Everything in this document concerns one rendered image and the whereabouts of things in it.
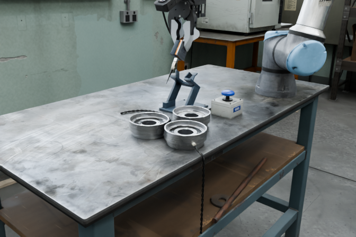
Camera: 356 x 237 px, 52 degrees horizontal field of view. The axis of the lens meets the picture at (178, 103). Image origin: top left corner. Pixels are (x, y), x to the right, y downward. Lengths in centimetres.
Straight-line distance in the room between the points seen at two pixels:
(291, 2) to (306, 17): 362
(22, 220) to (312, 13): 104
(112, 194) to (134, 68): 243
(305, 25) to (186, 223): 70
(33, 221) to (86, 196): 43
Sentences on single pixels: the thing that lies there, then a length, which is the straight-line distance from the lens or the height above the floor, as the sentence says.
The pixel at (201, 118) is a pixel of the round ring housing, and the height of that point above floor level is 84.
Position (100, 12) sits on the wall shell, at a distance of 281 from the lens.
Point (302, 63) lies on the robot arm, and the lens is 121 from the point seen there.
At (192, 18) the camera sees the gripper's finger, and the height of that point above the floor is 108.
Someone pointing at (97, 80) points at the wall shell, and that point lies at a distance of 285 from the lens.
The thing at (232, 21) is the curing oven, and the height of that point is 90.
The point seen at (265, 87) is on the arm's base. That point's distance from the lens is 136.
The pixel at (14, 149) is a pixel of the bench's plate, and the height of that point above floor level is 80.
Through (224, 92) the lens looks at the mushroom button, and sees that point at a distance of 111.
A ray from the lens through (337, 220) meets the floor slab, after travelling 222.
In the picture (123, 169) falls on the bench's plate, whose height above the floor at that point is 80.
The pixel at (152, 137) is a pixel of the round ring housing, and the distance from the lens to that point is 94.
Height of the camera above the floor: 117
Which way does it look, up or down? 18 degrees down
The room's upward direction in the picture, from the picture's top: 1 degrees clockwise
